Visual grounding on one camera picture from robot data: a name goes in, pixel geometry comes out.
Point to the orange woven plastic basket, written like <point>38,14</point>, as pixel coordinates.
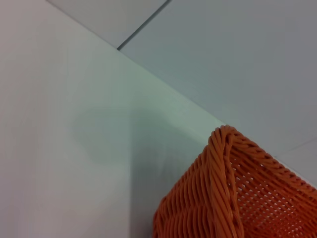
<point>223,198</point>

